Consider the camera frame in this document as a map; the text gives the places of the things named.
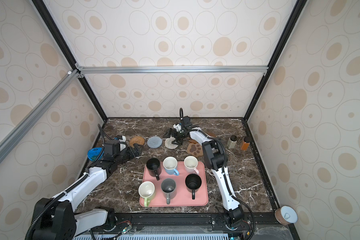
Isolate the clear bottle black cap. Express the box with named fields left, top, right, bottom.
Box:
left=227, top=135, right=238, bottom=149

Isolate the black mug front right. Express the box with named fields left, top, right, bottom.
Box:
left=185, top=174, right=202, bottom=200

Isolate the black right corner post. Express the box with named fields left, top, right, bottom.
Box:
left=244, top=0, right=307, bottom=122

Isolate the aluminium left side bar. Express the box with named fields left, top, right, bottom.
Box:
left=0, top=69, right=79, bottom=163

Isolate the orange bottle black cap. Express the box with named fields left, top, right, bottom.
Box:
left=240, top=136, right=252, bottom=151

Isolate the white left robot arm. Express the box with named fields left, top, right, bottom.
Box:
left=25, top=140, right=143, bottom=240

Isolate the light blue woven coaster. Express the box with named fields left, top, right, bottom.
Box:
left=147, top=136, right=163, bottom=149

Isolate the multicolour stitched white coaster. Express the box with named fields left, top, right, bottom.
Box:
left=165, top=137, right=178, bottom=149

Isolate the pink tray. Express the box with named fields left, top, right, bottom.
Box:
left=143, top=162, right=209, bottom=207

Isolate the black mug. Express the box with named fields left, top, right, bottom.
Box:
left=146, top=158, right=162, bottom=181
left=185, top=174, right=202, bottom=200

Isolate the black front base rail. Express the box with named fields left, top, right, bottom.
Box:
left=77, top=213, right=299, bottom=240

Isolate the green white mug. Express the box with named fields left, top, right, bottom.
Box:
left=138, top=181, right=156, bottom=207

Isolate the blue lidded white cup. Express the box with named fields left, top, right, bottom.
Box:
left=87, top=148, right=104, bottom=162

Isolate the grey mug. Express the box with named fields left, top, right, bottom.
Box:
left=161, top=178, right=177, bottom=205

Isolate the pink white mug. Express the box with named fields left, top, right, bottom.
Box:
left=184, top=156, right=200, bottom=175

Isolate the woven rattan coaster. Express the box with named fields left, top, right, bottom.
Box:
left=129, top=136, right=145, bottom=147

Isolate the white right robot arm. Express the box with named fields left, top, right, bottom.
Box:
left=163, top=115, right=245, bottom=229

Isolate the brown can white lid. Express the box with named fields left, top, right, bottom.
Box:
left=275, top=206, right=298, bottom=226

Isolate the black corner frame post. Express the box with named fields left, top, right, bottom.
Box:
left=32, top=0, right=108, bottom=122

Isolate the black mug back left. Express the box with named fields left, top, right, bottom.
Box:
left=146, top=158, right=162, bottom=181

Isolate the brown paw shaped coaster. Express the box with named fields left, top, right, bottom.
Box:
left=187, top=143, right=204, bottom=158

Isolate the light blue mug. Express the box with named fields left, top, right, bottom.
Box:
left=163, top=157, right=180, bottom=176

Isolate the aluminium back crossbar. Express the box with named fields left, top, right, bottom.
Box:
left=78, top=66, right=269, bottom=75

